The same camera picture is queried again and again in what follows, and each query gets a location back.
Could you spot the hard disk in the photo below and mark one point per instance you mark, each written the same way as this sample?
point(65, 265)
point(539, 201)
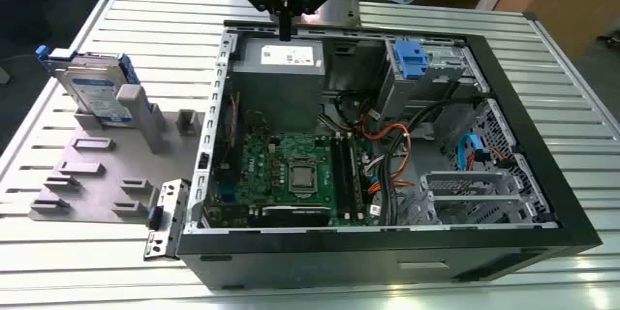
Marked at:
point(97, 96)

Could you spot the metal disk bay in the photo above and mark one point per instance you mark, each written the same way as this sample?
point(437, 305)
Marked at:
point(470, 198)

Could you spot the blue drive cage latch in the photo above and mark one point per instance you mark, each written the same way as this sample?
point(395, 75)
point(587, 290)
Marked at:
point(411, 59)

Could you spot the grey power supply unit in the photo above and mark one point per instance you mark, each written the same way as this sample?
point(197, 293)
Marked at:
point(277, 99)

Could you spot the metal optical drive cage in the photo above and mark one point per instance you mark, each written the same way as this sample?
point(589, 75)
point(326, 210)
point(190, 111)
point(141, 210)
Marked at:
point(413, 96)

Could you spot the silver CPU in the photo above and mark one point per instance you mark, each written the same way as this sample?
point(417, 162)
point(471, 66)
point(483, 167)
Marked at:
point(303, 175)

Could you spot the black RAM slot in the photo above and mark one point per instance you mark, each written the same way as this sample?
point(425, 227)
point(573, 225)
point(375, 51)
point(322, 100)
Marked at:
point(357, 179)
point(343, 179)

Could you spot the green motherboard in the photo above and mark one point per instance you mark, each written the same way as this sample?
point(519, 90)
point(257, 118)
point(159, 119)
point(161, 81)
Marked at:
point(271, 194)

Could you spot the grey parts rack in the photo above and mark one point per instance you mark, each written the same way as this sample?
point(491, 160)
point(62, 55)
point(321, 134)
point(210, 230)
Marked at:
point(122, 165)

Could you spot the black graphics card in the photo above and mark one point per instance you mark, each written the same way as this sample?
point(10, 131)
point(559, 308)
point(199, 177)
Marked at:
point(291, 215)

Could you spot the black open PC case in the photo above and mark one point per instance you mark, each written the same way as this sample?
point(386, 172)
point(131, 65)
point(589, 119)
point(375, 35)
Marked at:
point(339, 252)

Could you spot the CPU socket metal frame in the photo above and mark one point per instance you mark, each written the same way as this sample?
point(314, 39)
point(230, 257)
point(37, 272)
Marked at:
point(303, 192)

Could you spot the metal card retention bracket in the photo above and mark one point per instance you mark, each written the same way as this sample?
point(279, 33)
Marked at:
point(170, 194)

